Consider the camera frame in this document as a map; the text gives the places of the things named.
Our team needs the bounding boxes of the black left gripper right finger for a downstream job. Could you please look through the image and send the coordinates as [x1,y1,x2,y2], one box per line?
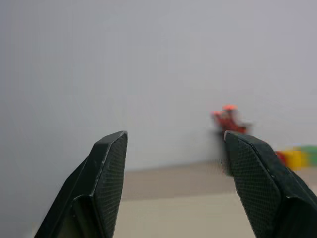
[223,130,317,238]

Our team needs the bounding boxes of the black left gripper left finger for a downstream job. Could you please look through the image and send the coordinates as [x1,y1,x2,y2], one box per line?
[34,130,128,238]

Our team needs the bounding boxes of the red yellow green blurred object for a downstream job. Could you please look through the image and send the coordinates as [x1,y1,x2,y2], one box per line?
[275,145,317,172]

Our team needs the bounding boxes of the orange red blurred object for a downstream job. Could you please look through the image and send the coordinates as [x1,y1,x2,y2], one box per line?
[211,104,254,136]

